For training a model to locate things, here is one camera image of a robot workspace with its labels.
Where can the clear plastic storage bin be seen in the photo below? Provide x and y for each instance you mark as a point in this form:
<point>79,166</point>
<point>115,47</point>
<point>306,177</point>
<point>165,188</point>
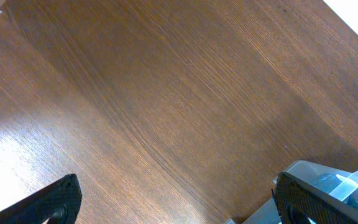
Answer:
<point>340,184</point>

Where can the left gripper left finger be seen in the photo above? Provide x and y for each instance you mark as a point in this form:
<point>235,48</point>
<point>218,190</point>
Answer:
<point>58,202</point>

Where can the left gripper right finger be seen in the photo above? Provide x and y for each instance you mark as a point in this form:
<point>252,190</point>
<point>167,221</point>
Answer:
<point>300,202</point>

